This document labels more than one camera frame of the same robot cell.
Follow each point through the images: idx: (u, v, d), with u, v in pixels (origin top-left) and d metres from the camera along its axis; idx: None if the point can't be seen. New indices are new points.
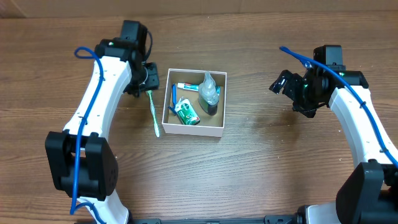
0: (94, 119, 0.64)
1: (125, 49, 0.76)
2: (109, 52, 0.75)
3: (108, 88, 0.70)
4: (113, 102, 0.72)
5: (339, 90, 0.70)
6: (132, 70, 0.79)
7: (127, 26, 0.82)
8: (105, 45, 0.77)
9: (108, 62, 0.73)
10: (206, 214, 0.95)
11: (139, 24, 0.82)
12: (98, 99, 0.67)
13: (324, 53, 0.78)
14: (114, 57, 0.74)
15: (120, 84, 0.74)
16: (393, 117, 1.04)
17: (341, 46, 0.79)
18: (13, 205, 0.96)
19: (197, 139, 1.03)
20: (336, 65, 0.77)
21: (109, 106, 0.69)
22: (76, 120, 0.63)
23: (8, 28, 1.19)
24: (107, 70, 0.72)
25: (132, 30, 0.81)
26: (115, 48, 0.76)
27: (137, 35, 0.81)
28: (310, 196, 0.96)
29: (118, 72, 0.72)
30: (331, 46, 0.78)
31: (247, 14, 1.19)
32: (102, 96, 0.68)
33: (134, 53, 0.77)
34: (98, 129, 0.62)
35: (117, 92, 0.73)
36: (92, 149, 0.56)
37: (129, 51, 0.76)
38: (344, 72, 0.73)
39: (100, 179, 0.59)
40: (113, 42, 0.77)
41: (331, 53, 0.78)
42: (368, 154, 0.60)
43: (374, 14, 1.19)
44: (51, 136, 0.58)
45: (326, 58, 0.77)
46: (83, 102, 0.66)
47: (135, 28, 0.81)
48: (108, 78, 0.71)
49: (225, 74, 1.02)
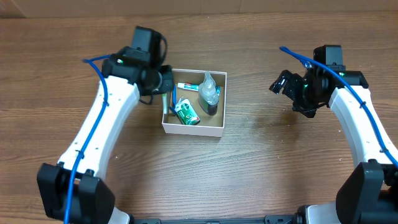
0: (91, 155, 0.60)
1: (136, 67, 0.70)
2: (117, 71, 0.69)
3: (109, 116, 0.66)
4: (116, 128, 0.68)
5: (339, 89, 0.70)
6: (140, 90, 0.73)
7: (138, 33, 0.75)
8: (114, 60, 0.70)
9: (114, 86, 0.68)
10: (206, 214, 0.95)
11: (152, 32, 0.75)
12: (99, 127, 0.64)
13: (324, 53, 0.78)
14: (121, 81, 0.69)
15: (123, 112, 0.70)
16: (393, 117, 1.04)
17: (340, 46, 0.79)
18: (13, 205, 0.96)
19: (197, 139, 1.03)
20: (336, 64, 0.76)
21: (109, 142, 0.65)
22: (74, 152, 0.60)
23: (8, 28, 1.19)
24: (112, 94, 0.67)
25: (144, 39, 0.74)
26: (125, 68, 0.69)
27: (148, 45, 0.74)
28: (310, 196, 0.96)
29: (124, 97, 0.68)
30: (331, 46, 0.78)
31: (247, 14, 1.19)
32: (103, 125, 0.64)
33: (143, 73, 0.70)
34: (94, 160, 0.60)
35: (120, 119, 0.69)
36: (84, 192, 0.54)
37: (138, 71, 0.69)
38: (344, 72, 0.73)
39: (91, 216, 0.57)
40: (121, 60, 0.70)
41: (332, 53, 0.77)
42: (368, 153, 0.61)
43: (374, 14, 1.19)
44: (44, 171, 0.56)
45: (326, 58, 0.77)
46: (84, 129, 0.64)
47: (145, 37, 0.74)
48: (112, 103, 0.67)
49: (225, 74, 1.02)
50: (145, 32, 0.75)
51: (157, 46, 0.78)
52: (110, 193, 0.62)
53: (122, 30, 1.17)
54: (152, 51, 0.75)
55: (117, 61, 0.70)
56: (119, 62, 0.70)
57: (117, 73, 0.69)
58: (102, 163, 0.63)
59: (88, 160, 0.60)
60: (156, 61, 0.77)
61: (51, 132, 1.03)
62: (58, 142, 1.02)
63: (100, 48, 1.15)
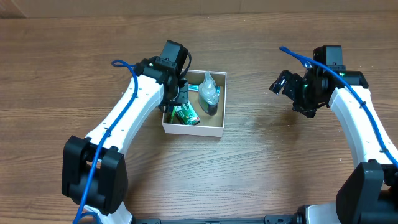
0: (117, 135, 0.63)
1: (164, 73, 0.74)
2: (147, 73, 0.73)
3: (137, 107, 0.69)
4: (138, 122, 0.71)
5: (339, 89, 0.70)
6: (164, 94, 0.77)
7: (169, 45, 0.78)
8: (145, 63, 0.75)
9: (144, 81, 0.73)
10: (206, 214, 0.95)
11: (181, 46, 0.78)
12: (127, 114, 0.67)
13: (324, 53, 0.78)
14: (150, 79, 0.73)
15: (147, 109, 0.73)
16: (393, 117, 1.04)
17: (340, 46, 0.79)
18: (13, 205, 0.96)
19: (197, 139, 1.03)
20: (336, 64, 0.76)
21: (132, 131, 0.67)
22: (102, 130, 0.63)
23: (9, 28, 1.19)
24: (142, 89, 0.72)
25: (175, 51, 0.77)
26: (154, 71, 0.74)
27: (176, 57, 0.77)
28: (310, 196, 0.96)
29: (151, 93, 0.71)
30: (331, 46, 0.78)
31: (247, 14, 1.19)
32: (131, 112, 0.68)
33: (170, 78, 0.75)
34: (119, 142, 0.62)
35: (145, 112, 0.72)
36: (109, 163, 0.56)
37: (166, 76, 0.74)
38: (344, 72, 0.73)
39: (107, 192, 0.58)
40: (152, 64, 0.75)
41: (332, 54, 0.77)
42: (368, 153, 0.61)
43: (374, 14, 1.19)
44: (73, 140, 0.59)
45: (326, 58, 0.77)
46: (113, 114, 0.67)
47: (175, 49, 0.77)
48: (141, 96, 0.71)
49: (225, 74, 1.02)
50: (176, 45, 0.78)
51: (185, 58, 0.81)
52: (126, 179, 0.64)
53: (122, 30, 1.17)
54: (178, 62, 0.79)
55: (148, 64, 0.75)
56: (150, 66, 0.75)
57: (147, 75, 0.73)
58: (124, 145, 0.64)
59: (113, 139, 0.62)
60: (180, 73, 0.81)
61: (51, 132, 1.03)
62: (58, 142, 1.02)
63: (100, 48, 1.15)
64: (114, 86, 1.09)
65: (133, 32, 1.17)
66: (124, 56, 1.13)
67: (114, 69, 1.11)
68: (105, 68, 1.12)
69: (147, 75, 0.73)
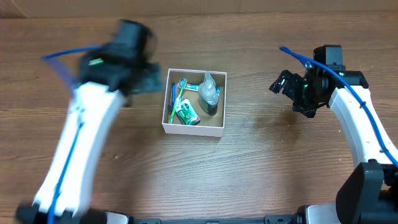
0: (69, 185, 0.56)
1: (109, 71, 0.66)
2: (93, 74, 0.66)
3: (89, 136, 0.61)
4: (98, 144, 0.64)
5: (339, 89, 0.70)
6: (122, 90, 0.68)
7: (125, 27, 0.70)
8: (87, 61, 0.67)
9: (82, 107, 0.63)
10: (206, 214, 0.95)
11: (135, 27, 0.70)
12: (76, 155, 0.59)
13: (324, 54, 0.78)
14: (97, 93, 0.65)
15: (104, 126, 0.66)
16: (392, 117, 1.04)
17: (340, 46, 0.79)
18: (13, 205, 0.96)
19: (197, 139, 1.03)
20: (336, 65, 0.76)
21: (90, 163, 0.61)
22: (50, 187, 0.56)
23: (8, 28, 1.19)
24: (79, 119, 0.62)
25: (132, 33, 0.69)
26: (92, 70, 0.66)
27: (130, 40, 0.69)
28: (310, 196, 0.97)
29: (97, 121, 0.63)
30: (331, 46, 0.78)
31: (247, 14, 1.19)
32: (81, 147, 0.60)
33: (117, 71, 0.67)
34: (73, 197, 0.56)
35: (99, 142, 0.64)
36: None
37: (112, 73, 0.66)
38: (343, 72, 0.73)
39: None
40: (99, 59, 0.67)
41: (332, 54, 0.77)
42: (367, 153, 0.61)
43: (374, 14, 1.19)
44: (20, 215, 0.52)
45: (326, 59, 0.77)
46: (60, 160, 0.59)
47: (125, 31, 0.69)
48: (86, 127, 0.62)
49: (225, 74, 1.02)
50: (133, 25, 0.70)
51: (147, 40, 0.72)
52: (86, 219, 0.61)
53: None
54: (138, 45, 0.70)
55: (90, 62, 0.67)
56: (92, 64, 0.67)
57: (94, 78, 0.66)
58: (84, 188, 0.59)
59: (68, 188, 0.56)
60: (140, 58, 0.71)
61: (51, 132, 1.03)
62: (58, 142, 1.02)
63: None
64: None
65: None
66: None
67: None
68: None
69: (94, 81, 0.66)
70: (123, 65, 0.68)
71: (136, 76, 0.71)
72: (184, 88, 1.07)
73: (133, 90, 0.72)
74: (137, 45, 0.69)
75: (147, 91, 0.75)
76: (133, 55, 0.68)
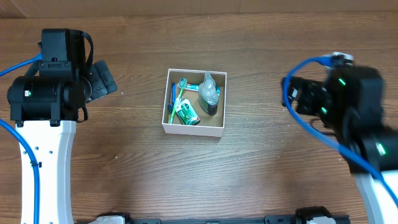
0: (47, 208, 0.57)
1: (51, 98, 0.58)
2: (34, 106, 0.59)
3: (50, 164, 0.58)
4: (64, 162, 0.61)
5: (374, 183, 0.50)
6: (70, 113, 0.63)
7: (50, 37, 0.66)
8: (21, 91, 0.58)
9: (35, 139, 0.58)
10: (206, 214, 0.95)
11: (65, 34, 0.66)
12: (43, 184, 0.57)
13: (358, 89, 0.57)
14: (42, 126, 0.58)
15: (67, 140, 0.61)
16: (392, 117, 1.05)
17: (382, 79, 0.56)
18: (13, 205, 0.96)
19: (197, 139, 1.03)
20: (372, 112, 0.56)
21: (62, 184, 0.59)
22: (30, 211, 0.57)
23: (8, 28, 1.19)
24: (38, 150, 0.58)
25: (56, 42, 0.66)
26: (37, 101, 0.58)
27: (65, 50, 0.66)
28: (310, 196, 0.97)
29: (53, 148, 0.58)
30: (367, 79, 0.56)
31: (247, 14, 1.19)
32: (45, 176, 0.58)
33: (66, 93, 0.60)
34: (54, 216, 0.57)
35: (66, 159, 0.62)
36: None
37: (60, 97, 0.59)
38: (380, 140, 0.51)
39: None
40: (29, 92, 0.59)
41: (367, 91, 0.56)
42: (384, 214, 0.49)
43: (374, 14, 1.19)
44: None
45: (361, 100, 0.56)
46: (28, 191, 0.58)
47: (46, 43, 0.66)
48: (43, 158, 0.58)
49: (225, 74, 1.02)
50: (47, 38, 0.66)
51: (77, 45, 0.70)
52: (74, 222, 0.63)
53: (122, 30, 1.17)
54: (71, 54, 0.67)
55: (24, 93, 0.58)
56: (27, 95, 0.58)
57: (34, 110, 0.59)
58: (64, 209, 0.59)
59: (46, 216, 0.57)
60: (78, 69, 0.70)
61: None
62: None
63: (100, 48, 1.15)
64: None
65: (133, 32, 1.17)
66: (124, 56, 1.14)
67: (114, 69, 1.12)
68: None
69: (37, 112, 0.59)
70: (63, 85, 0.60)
71: (84, 85, 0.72)
72: (184, 88, 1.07)
73: (87, 98, 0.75)
74: (71, 55, 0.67)
75: (97, 96, 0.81)
76: (70, 68, 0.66)
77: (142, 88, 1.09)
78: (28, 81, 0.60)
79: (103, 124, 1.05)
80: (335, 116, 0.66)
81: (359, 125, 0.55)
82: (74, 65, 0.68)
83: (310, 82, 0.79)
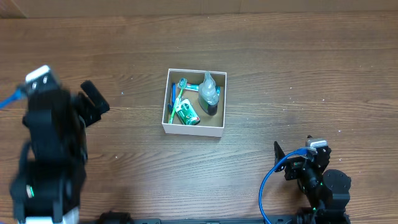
0: None
1: (53, 203, 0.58)
2: (38, 208, 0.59)
3: None
4: None
5: None
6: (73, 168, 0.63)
7: (40, 137, 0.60)
8: (23, 194, 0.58)
9: None
10: (206, 214, 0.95)
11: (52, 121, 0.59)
12: None
13: (329, 201, 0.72)
14: None
15: None
16: (393, 117, 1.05)
17: (348, 193, 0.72)
18: (12, 206, 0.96)
19: (197, 139, 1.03)
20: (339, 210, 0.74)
21: None
22: None
23: (7, 27, 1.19)
24: None
25: (45, 96, 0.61)
26: (40, 204, 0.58)
27: (56, 141, 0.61)
28: None
29: None
30: (337, 195, 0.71)
31: (247, 14, 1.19)
32: None
33: (68, 189, 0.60)
34: None
35: None
36: None
37: (61, 192, 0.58)
38: None
39: None
40: (31, 193, 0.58)
41: (336, 203, 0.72)
42: None
43: (374, 14, 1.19)
44: None
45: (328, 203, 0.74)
46: None
47: (36, 95, 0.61)
48: None
49: (225, 74, 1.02)
50: (32, 107, 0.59)
51: (62, 98, 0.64)
52: None
53: (122, 30, 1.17)
54: (56, 109, 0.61)
55: (27, 193, 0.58)
56: (29, 193, 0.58)
57: (38, 211, 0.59)
58: None
59: None
60: (67, 128, 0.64)
61: None
62: None
63: (100, 48, 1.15)
64: (114, 86, 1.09)
65: (133, 31, 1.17)
66: (124, 56, 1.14)
67: (114, 69, 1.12)
68: (105, 68, 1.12)
69: (38, 214, 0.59)
70: (64, 180, 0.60)
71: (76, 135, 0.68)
72: (184, 88, 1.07)
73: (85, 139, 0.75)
74: (57, 108, 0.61)
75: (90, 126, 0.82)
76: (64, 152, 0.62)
77: (142, 88, 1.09)
78: (30, 178, 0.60)
79: (102, 124, 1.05)
80: (308, 193, 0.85)
81: (325, 215, 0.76)
82: (60, 120, 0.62)
83: (291, 161, 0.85)
